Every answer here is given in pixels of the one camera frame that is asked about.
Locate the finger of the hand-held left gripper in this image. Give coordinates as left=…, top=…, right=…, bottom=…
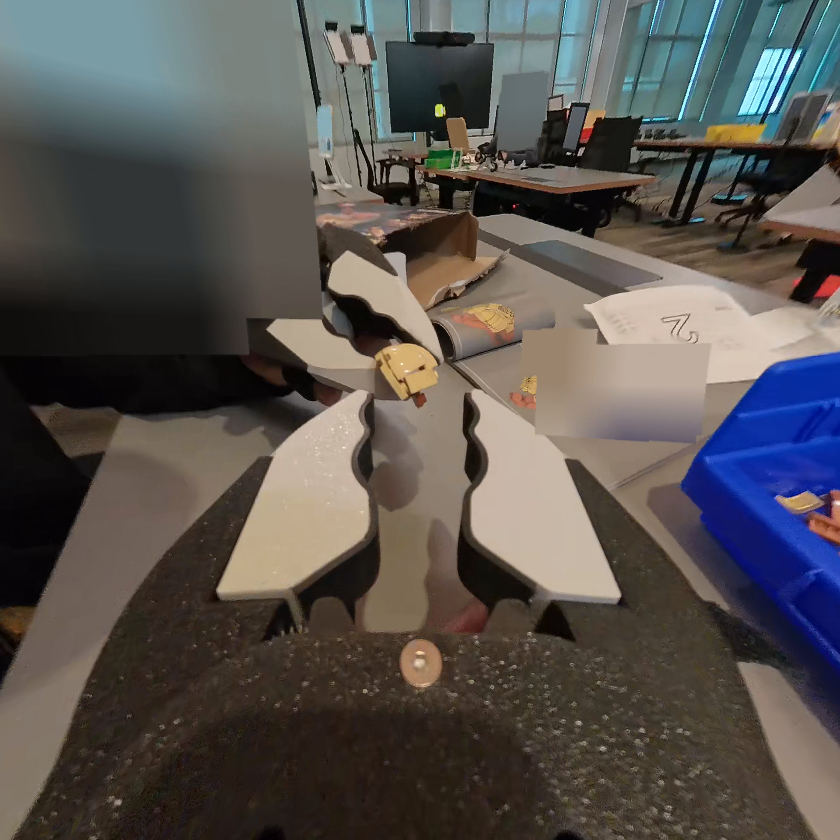
left=327, top=251, right=446, bottom=361
left=266, top=318, right=395, bottom=396

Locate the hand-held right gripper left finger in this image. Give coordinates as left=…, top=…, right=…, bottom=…
left=217, top=390, right=380, bottom=634

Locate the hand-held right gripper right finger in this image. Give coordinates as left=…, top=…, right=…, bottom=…
left=458, top=390, right=622, bottom=632

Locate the tan curved brick assembly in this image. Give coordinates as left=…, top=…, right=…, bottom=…
left=374, top=343, right=441, bottom=409

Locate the grey desk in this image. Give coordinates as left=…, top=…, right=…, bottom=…
left=0, top=210, right=840, bottom=840

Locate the person's left hand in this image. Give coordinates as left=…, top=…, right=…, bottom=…
left=239, top=354, right=343, bottom=406

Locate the person's right hand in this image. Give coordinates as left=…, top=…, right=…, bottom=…
left=441, top=598, right=492, bottom=634

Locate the torn cardboard box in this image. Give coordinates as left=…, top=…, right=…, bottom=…
left=317, top=202, right=511, bottom=311

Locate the grey instruction booklet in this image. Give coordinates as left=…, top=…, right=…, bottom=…
left=430, top=289, right=713, bottom=490

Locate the panel light on stand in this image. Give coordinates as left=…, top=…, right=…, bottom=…
left=323, top=21, right=353, bottom=193
left=349, top=24, right=379, bottom=190

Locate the long wooden edged table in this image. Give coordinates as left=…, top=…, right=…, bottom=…
left=419, top=163, right=657, bottom=238

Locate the blue plastic bin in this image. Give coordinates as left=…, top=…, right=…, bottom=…
left=681, top=357, right=840, bottom=670

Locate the white printed paper bag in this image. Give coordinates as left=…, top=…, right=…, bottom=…
left=583, top=283, right=821, bottom=387

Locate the black office chair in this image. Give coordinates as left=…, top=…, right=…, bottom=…
left=577, top=115, right=645, bottom=174

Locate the pile of tan brown bricks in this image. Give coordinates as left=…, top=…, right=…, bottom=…
left=774, top=487, right=840, bottom=546

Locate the wooden table with black legs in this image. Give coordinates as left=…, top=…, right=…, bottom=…
left=631, top=134, right=837, bottom=227

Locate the large black wall screen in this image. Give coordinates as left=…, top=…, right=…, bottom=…
left=385, top=41, right=495, bottom=135

